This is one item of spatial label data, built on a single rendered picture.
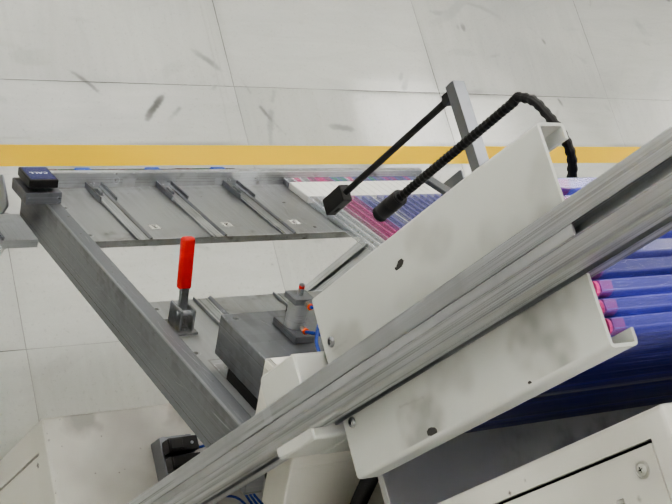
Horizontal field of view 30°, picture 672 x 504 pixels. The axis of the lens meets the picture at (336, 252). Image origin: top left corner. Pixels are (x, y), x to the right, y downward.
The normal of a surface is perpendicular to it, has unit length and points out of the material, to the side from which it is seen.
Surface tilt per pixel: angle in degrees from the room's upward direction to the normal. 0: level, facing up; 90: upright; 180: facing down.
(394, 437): 90
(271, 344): 43
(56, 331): 0
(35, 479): 90
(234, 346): 90
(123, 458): 0
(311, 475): 47
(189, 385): 90
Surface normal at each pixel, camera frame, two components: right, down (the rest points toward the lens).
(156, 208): 0.18, -0.91
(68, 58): 0.47, -0.40
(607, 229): -0.84, 0.04
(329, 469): 0.50, 0.40
